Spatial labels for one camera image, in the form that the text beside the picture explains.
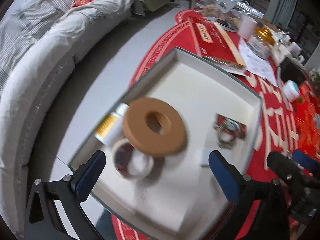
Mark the small printed tin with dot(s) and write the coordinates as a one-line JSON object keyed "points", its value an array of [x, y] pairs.
{"points": [[230, 126]]}

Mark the white tape roll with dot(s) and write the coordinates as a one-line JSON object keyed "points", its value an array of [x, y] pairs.
{"points": [[142, 170]]}

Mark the white ceramic cup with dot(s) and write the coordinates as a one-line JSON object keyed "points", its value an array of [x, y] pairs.
{"points": [[294, 48]]}

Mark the glass jar with gold lid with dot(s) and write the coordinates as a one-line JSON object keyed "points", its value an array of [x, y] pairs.
{"points": [[263, 33]]}

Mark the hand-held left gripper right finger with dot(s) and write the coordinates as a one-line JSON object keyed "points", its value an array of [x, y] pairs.
{"points": [[225, 180]]}

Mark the white bottle with yellow label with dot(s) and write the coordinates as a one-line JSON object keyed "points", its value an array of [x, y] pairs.
{"points": [[110, 130]]}

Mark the red round printed table mat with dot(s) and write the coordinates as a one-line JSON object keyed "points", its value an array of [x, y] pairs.
{"points": [[275, 135]]}

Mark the clear plastic packaging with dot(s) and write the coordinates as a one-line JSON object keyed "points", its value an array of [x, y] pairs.
{"points": [[230, 0]]}

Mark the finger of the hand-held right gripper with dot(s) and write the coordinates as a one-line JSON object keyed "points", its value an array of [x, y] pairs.
{"points": [[306, 158], [282, 162]]}

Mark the white plastic container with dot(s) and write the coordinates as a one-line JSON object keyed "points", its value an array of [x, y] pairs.
{"points": [[247, 26]]}

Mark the white paper sheet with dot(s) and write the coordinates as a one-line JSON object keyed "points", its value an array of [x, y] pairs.
{"points": [[257, 65]]}

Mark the grey covered sofa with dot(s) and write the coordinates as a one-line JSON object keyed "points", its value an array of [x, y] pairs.
{"points": [[37, 92]]}

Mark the flat red gift box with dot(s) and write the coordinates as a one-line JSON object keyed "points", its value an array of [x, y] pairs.
{"points": [[215, 37]]}

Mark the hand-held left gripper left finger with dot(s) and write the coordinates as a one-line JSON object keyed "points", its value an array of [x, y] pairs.
{"points": [[87, 177]]}

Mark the white jar with teal lid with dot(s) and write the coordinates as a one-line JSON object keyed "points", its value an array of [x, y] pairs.
{"points": [[291, 92]]}

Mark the grey shallow cardboard box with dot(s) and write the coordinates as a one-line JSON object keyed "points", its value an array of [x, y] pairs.
{"points": [[200, 92]]}

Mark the black box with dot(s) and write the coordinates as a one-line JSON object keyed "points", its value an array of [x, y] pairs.
{"points": [[292, 70]]}

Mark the grey striped blanket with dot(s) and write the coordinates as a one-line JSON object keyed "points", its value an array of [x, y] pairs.
{"points": [[30, 22]]}

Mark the red cardboard box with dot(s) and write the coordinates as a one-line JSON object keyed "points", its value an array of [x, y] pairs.
{"points": [[310, 120]]}

